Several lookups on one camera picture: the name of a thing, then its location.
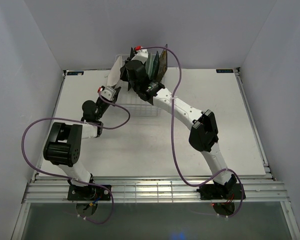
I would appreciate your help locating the dark label sticker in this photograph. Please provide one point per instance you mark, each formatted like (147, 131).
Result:
(223, 71)
(74, 73)

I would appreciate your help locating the white rectangular plate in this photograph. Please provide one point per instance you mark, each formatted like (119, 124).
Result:
(113, 78)

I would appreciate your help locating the black floral plate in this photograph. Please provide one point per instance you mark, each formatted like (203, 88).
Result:
(132, 53)

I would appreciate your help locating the cream square flower plate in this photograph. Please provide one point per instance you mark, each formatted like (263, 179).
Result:
(163, 64)

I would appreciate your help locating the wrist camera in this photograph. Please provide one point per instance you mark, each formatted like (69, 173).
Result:
(107, 93)
(140, 54)

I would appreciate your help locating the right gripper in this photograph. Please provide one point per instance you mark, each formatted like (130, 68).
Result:
(123, 72)

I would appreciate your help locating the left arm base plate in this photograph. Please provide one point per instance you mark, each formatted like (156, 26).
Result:
(88, 193)

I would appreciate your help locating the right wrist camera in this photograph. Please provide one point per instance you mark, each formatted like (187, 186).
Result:
(140, 54)

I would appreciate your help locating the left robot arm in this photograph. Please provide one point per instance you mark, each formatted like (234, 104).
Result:
(63, 145)

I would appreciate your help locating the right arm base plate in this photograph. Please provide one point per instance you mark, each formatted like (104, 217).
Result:
(220, 192)

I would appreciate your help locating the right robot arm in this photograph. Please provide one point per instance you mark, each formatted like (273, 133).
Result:
(202, 125)

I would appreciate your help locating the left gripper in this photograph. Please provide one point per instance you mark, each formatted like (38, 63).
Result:
(116, 96)

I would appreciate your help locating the white wire dish rack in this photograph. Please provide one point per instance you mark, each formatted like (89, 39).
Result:
(137, 103)

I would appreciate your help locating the teal square plate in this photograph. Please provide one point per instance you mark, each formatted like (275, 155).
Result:
(155, 66)

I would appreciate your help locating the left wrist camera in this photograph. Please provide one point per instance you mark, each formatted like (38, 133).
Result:
(107, 93)

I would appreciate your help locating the mint green round flower plate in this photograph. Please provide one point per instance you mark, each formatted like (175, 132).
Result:
(149, 63)

